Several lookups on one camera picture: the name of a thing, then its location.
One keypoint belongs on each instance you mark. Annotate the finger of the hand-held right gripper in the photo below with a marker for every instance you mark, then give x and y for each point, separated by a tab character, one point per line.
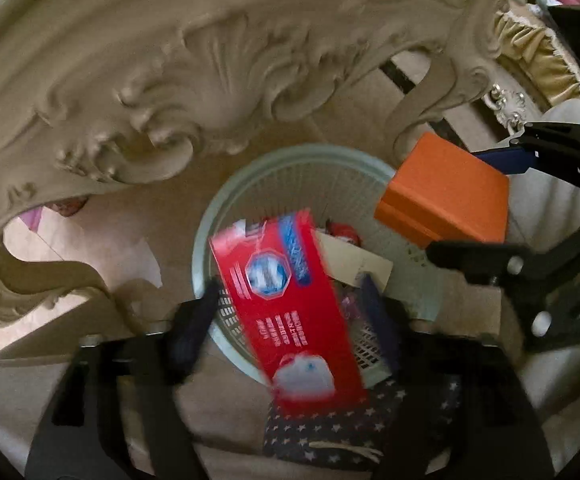
474	260
504	160

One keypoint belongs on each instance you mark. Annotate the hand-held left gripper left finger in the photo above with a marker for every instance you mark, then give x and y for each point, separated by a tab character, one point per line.
195	330

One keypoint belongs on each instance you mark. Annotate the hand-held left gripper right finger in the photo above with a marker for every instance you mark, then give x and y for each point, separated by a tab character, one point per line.
382	320

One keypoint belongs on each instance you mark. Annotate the orange box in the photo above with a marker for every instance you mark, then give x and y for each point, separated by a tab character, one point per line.
444	190

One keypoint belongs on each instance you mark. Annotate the red printed box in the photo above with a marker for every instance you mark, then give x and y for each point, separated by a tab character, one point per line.
290	320

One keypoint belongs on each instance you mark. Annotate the pale green waste basket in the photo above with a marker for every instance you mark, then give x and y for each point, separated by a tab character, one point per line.
290	180

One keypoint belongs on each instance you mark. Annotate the beige cardboard piece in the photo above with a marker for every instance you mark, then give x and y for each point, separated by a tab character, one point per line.
354	260

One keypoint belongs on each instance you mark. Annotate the red and white wrapper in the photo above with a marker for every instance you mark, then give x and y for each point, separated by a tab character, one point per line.
346	232

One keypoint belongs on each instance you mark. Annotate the gold fringed cloth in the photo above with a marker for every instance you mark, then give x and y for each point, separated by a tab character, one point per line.
534	55

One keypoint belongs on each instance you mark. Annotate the dark star-patterned cloth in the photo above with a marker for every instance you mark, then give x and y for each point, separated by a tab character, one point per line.
320	435

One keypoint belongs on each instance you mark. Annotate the pink cloth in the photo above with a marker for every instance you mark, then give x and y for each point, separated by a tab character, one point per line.
40	215

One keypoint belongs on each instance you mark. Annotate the carved beige table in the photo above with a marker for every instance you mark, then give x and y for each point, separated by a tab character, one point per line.
195	60

